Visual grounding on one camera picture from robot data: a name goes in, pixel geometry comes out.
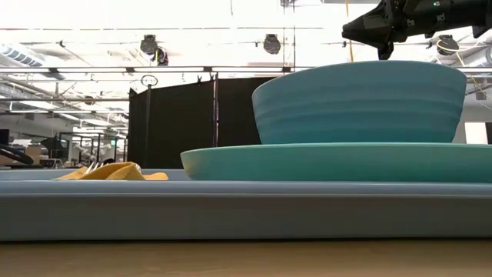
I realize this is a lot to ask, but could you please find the black room divider panel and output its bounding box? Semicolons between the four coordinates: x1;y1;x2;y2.
128;75;274;170

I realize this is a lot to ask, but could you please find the teal plastic plate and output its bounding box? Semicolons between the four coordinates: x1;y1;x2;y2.
179;142;492;184

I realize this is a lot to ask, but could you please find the yellow hanging cable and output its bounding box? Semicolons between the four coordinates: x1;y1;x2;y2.
344;0;354;63

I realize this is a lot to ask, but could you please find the blue plastic tray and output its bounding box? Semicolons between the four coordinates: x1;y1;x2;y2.
0;168;492;242

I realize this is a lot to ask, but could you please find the yellow cloth napkin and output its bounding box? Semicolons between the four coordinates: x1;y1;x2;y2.
53;161;170;182

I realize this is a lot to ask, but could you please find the black ceiling cable reel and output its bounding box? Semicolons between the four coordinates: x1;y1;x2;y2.
437;34;460;57
263;33;281;55
140;34;158;55

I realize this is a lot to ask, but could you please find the black aluminium table frame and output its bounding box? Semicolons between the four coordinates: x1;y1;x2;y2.
0;65;492;75

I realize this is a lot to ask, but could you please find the blue plastic bowl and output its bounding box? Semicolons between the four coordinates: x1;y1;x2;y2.
251;59;468;145

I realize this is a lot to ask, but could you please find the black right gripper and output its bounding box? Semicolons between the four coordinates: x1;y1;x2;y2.
341;0;414;61

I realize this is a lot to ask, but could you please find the orange-handled metal fork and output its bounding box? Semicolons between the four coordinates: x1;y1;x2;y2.
81;161;105;175

